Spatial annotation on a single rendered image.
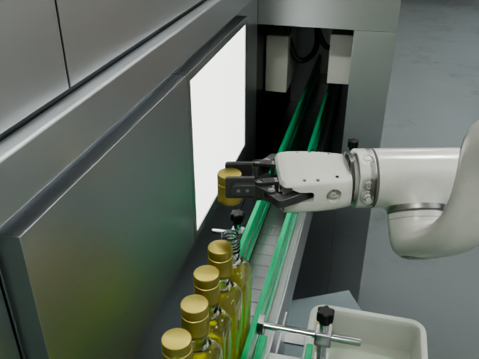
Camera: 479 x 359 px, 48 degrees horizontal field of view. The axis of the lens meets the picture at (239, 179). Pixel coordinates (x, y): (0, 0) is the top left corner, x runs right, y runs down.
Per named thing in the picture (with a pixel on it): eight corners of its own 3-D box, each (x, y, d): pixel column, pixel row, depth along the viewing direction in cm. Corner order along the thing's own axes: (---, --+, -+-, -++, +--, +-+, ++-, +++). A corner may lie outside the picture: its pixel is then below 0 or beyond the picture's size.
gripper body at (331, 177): (360, 220, 74) (278, 221, 74) (346, 182, 83) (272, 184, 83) (366, 172, 70) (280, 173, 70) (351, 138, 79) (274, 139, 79)
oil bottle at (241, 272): (219, 343, 97) (217, 246, 86) (251, 349, 95) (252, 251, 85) (211, 368, 92) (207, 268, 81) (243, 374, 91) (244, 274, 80)
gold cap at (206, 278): (198, 288, 74) (197, 262, 72) (223, 291, 73) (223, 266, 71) (190, 305, 71) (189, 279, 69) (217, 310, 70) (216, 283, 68)
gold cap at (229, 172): (217, 206, 76) (216, 179, 74) (217, 193, 79) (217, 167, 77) (242, 206, 76) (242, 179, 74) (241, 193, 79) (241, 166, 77)
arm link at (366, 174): (374, 221, 75) (352, 221, 75) (360, 188, 82) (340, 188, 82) (382, 167, 70) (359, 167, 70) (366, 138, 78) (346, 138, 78)
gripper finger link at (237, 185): (275, 207, 73) (225, 208, 73) (273, 194, 76) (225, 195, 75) (276, 186, 71) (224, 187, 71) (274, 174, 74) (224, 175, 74)
